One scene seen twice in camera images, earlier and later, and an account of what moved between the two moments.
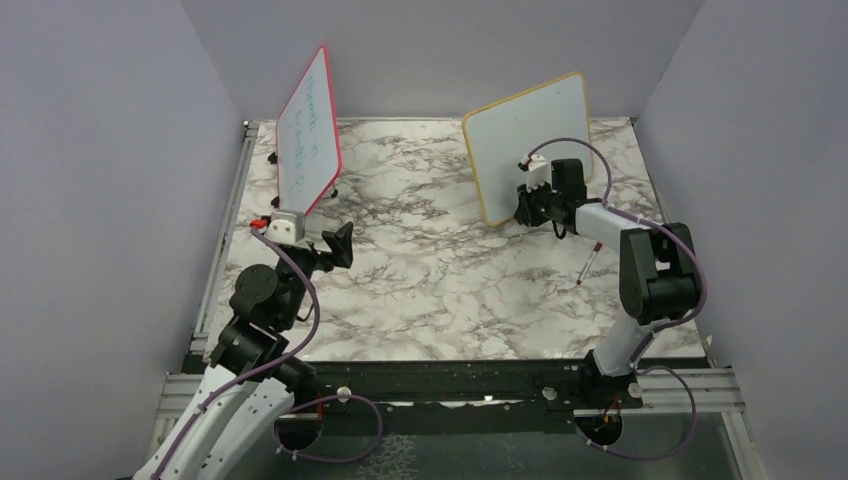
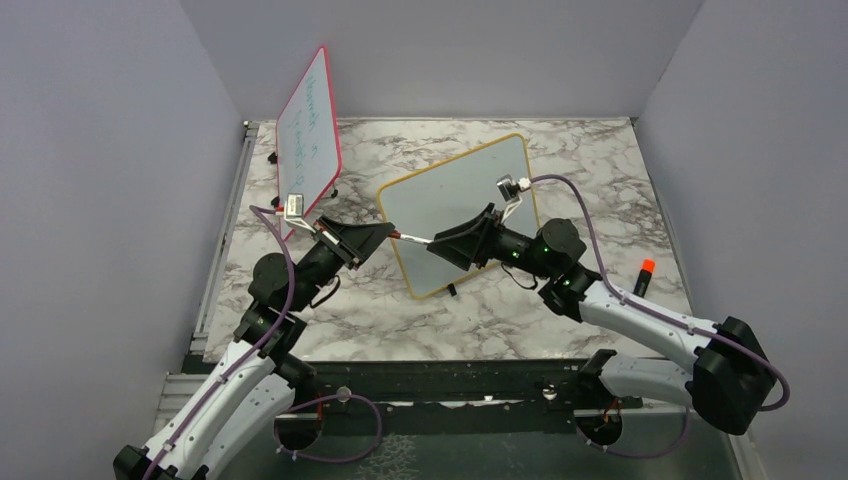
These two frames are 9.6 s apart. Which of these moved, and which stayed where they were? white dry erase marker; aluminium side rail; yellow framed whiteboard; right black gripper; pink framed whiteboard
Moved: yellow framed whiteboard; white dry erase marker; right black gripper
Stayed: pink framed whiteboard; aluminium side rail
